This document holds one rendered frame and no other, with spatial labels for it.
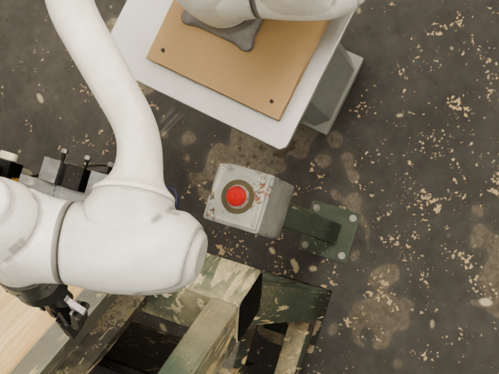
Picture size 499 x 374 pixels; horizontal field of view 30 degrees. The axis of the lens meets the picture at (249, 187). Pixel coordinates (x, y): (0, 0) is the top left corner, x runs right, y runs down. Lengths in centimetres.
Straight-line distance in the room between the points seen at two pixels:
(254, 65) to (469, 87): 88
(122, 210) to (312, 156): 171
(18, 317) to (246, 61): 72
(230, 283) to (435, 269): 93
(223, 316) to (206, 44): 62
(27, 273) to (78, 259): 7
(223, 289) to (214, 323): 10
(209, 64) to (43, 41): 118
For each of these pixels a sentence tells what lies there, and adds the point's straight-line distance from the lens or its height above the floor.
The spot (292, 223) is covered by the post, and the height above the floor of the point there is 57.
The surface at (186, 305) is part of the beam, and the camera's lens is 189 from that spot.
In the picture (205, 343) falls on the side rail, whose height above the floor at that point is 101.
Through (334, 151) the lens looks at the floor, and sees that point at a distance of 275.
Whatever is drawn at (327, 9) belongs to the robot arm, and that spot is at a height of 97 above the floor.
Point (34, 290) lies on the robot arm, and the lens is 123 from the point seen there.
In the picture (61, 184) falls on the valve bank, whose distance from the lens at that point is 220.
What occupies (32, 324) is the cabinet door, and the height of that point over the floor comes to 104.
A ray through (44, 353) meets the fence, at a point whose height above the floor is 111.
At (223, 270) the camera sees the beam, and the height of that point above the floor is 85.
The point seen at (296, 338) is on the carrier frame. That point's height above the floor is 18.
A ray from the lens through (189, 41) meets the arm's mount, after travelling 209.
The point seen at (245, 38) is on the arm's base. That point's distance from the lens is 203.
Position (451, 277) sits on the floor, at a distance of 267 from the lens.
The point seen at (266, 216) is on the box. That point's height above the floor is 90.
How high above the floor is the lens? 266
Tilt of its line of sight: 72 degrees down
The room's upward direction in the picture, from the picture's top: 67 degrees counter-clockwise
